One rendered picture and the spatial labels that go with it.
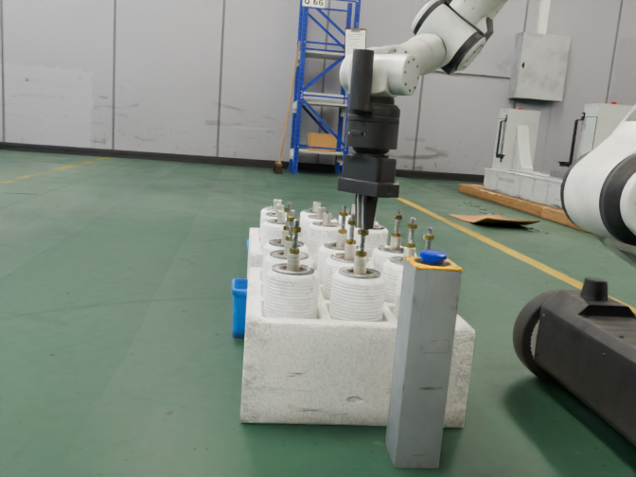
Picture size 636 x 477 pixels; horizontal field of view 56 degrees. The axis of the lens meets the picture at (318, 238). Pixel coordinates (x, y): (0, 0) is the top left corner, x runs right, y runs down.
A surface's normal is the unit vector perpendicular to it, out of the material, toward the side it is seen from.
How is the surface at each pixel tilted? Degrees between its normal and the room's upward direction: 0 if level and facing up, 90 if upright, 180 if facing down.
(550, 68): 90
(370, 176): 90
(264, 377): 90
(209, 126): 90
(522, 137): 67
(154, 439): 0
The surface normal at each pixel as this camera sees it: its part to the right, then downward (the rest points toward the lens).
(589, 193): -0.99, -0.07
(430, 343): 0.10, 0.18
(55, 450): 0.07, -0.98
